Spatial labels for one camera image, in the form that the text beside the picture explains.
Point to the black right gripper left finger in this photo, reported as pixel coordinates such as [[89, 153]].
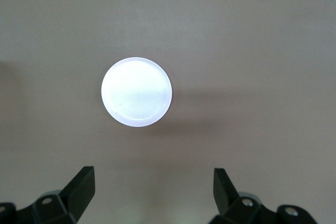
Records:
[[76, 197]]

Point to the pale pink round plate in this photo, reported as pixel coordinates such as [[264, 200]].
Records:
[[136, 91]]

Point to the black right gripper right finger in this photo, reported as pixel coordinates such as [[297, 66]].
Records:
[[225, 197]]

